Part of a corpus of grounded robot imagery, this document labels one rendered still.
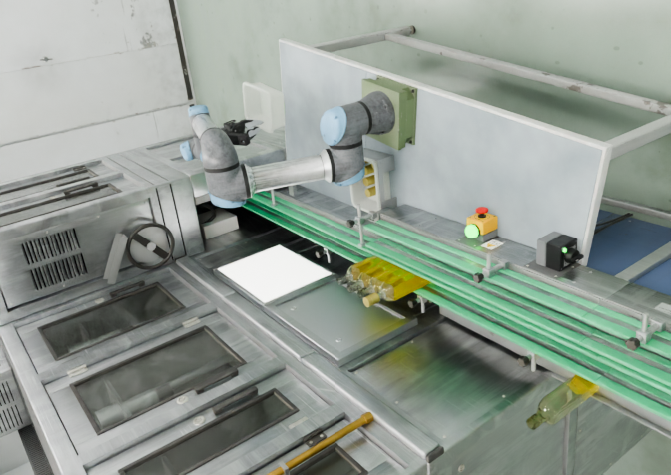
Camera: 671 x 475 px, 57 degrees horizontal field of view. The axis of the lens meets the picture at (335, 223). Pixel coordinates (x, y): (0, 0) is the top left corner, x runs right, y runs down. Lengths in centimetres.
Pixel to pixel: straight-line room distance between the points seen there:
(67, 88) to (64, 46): 32
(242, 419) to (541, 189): 110
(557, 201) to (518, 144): 20
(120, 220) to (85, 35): 289
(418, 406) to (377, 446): 18
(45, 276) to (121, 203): 42
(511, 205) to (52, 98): 413
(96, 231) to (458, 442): 170
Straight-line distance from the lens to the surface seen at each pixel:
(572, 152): 180
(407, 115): 215
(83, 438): 203
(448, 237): 205
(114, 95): 553
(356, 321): 216
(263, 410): 192
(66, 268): 276
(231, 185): 203
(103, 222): 273
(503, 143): 194
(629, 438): 262
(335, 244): 251
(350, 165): 209
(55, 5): 540
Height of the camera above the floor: 218
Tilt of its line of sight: 31 degrees down
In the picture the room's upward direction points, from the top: 111 degrees counter-clockwise
